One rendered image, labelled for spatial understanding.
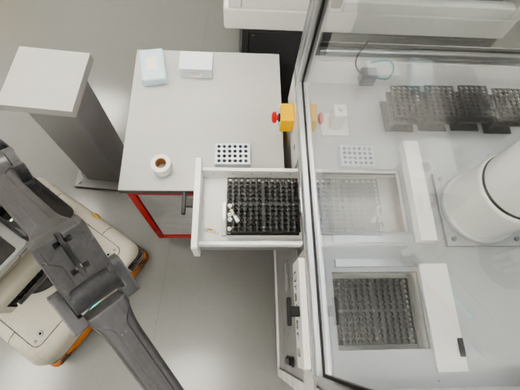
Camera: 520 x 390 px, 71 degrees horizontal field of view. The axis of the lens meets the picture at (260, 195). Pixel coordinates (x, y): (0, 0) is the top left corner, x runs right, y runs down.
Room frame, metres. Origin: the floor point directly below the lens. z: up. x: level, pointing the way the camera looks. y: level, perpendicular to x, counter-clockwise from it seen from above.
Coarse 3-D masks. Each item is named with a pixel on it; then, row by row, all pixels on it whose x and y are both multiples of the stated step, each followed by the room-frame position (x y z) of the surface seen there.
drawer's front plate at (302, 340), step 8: (296, 264) 0.23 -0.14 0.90; (304, 264) 0.23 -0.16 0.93; (296, 272) 0.21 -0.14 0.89; (304, 272) 0.20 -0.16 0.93; (296, 280) 0.19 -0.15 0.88; (304, 280) 0.18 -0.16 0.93; (296, 288) 0.17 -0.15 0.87; (304, 288) 0.16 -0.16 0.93; (296, 296) 0.14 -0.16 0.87; (304, 296) 0.14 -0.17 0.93; (304, 304) 0.12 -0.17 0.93; (304, 312) 0.10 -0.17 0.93; (304, 320) 0.08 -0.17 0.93; (304, 328) 0.06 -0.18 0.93; (296, 336) 0.04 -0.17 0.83; (304, 336) 0.04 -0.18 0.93; (296, 344) 0.02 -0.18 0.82; (304, 344) 0.02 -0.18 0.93; (304, 352) 0.00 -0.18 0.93; (304, 360) -0.02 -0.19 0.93; (304, 368) -0.04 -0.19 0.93
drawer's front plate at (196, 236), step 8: (200, 160) 0.49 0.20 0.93; (200, 168) 0.47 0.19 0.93; (200, 176) 0.44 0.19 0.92; (200, 184) 0.42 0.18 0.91; (200, 192) 0.40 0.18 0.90; (200, 200) 0.38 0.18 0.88; (200, 208) 0.36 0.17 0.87; (200, 216) 0.33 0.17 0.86; (192, 224) 0.28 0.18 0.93; (200, 224) 0.31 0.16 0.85; (192, 232) 0.26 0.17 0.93; (200, 232) 0.29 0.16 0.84; (192, 240) 0.24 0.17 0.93; (192, 248) 0.22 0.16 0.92
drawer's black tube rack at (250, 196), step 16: (240, 192) 0.43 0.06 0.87; (256, 192) 0.43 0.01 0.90; (272, 192) 0.45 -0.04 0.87; (288, 192) 0.46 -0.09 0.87; (240, 208) 0.37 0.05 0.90; (256, 208) 0.38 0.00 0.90; (272, 208) 0.40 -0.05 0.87; (288, 208) 0.40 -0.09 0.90; (240, 224) 0.33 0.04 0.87; (256, 224) 0.33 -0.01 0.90; (272, 224) 0.35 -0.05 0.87; (288, 224) 0.34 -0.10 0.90
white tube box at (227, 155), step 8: (216, 144) 0.63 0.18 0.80; (224, 144) 0.63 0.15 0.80; (232, 144) 0.64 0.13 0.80; (240, 144) 0.64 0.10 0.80; (248, 144) 0.65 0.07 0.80; (216, 152) 0.59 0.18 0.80; (224, 152) 0.60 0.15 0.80; (232, 152) 0.61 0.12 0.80; (240, 152) 0.62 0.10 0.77; (248, 152) 0.62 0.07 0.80; (216, 160) 0.56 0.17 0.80; (224, 160) 0.58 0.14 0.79; (232, 160) 0.58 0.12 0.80; (240, 160) 0.59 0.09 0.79; (248, 160) 0.59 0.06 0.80
